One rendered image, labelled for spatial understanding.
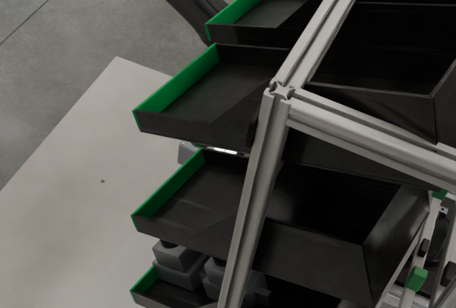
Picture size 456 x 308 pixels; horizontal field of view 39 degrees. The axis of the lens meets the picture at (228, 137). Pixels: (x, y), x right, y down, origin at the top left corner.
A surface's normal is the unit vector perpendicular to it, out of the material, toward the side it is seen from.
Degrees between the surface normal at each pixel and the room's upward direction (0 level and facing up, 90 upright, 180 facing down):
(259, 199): 90
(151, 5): 1
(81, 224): 0
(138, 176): 0
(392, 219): 65
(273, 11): 25
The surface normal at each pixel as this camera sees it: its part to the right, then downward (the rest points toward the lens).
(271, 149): -0.41, 0.63
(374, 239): 0.79, 0.15
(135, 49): 0.11, -0.68
